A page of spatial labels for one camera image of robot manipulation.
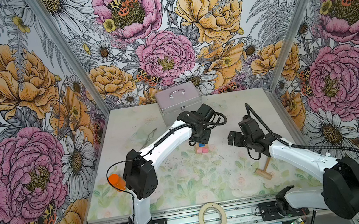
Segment short natural wood block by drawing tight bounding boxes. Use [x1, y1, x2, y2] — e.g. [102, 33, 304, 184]
[196, 144, 209, 149]

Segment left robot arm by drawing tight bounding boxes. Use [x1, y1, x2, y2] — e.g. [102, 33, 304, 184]
[123, 104, 227, 224]

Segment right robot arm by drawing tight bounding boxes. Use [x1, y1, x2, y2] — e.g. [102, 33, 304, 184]
[228, 115, 359, 220]

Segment silver metal first-aid case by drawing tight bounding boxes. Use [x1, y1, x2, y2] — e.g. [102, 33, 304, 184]
[155, 82, 202, 126]

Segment wooden toy mallet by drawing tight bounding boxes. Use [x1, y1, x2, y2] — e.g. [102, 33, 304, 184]
[254, 158, 273, 180]

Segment masking tape roll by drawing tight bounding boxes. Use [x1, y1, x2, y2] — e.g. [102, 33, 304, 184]
[198, 202, 227, 224]

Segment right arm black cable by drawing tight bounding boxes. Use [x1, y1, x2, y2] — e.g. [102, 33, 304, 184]
[244, 86, 359, 224]

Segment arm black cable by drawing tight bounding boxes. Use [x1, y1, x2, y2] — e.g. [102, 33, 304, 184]
[99, 110, 243, 224]
[244, 86, 359, 224]

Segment metal wire tongs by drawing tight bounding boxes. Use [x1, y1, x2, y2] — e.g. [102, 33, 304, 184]
[141, 128, 157, 149]

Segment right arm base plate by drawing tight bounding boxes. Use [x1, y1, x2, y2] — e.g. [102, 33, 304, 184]
[254, 201, 310, 222]

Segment left aluminium frame post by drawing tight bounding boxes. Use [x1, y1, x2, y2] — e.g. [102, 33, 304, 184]
[26, 0, 110, 120]

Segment aluminium frame post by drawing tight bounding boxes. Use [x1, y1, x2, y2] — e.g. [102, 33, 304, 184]
[26, 0, 110, 120]
[268, 0, 309, 92]

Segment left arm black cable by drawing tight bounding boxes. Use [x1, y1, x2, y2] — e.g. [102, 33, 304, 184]
[99, 110, 243, 224]

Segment right aluminium frame post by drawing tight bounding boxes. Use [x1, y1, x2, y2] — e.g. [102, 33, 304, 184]
[268, 0, 309, 92]

